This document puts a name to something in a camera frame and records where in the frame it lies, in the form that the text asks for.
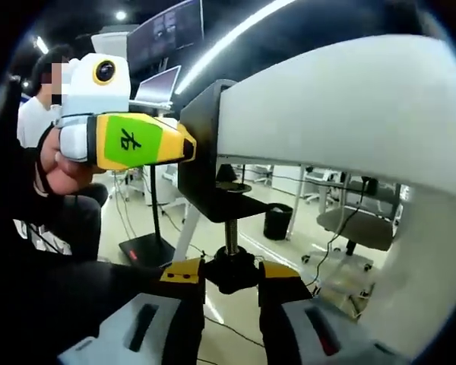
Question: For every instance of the grey office chair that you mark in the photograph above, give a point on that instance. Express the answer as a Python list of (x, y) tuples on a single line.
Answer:
[(349, 224)]

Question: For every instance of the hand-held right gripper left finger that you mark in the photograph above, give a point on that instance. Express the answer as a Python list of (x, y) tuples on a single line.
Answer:
[(118, 331)]

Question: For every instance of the person's left hand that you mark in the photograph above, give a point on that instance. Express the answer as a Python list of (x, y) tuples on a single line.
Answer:
[(68, 175)]

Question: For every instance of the large dark hanging screen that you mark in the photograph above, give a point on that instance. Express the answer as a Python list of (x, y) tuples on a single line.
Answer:
[(167, 30)]

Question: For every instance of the black clamp fixed fixture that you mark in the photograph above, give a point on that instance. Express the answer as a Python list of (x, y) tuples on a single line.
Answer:
[(197, 152)]

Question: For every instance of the white ceiling air conditioner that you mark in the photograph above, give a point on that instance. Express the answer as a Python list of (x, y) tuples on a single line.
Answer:
[(110, 42)]

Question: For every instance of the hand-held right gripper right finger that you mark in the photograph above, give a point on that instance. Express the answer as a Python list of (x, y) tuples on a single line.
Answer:
[(300, 334)]

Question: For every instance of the curved ceiling light strip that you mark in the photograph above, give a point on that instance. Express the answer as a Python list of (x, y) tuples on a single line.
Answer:
[(232, 42)]

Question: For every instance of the white desk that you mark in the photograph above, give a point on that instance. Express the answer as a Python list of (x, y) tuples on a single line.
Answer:
[(327, 114)]

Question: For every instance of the person's black printed shirt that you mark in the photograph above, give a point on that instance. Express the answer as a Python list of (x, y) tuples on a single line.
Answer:
[(42, 235)]

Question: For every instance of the silver laptop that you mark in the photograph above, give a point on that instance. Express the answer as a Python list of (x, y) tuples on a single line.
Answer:
[(157, 85)]

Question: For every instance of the black waste bin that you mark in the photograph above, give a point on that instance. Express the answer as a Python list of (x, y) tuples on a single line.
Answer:
[(277, 222)]

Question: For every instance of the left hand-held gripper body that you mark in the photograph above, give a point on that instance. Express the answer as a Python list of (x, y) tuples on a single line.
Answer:
[(95, 95)]

